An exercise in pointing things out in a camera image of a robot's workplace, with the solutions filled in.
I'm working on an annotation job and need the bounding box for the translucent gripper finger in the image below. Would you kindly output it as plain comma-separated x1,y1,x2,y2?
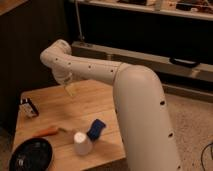
65,84,75,97

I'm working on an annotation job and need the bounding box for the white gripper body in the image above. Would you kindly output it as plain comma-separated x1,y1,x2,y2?
54,70,73,85

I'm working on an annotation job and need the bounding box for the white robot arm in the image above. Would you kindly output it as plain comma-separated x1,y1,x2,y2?
40,39,182,171

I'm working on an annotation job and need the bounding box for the blue eraser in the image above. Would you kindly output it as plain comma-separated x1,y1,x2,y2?
87,119,106,141

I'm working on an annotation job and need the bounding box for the metal vertical pole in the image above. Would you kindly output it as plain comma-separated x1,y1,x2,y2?
74,0,85,43

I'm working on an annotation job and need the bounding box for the orange carrot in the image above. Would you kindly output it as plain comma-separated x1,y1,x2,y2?
33,126,66,137

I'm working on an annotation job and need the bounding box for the black white small box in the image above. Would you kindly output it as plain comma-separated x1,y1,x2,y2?
20,98,39,118

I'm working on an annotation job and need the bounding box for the black round plate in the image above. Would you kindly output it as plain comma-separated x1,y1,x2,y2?
9,138,53,171

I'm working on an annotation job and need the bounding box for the cluttered upper shelf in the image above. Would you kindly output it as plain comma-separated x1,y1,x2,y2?
69,0,213,21

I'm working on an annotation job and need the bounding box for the black case handle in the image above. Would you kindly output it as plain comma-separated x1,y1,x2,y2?
169,58,201,68

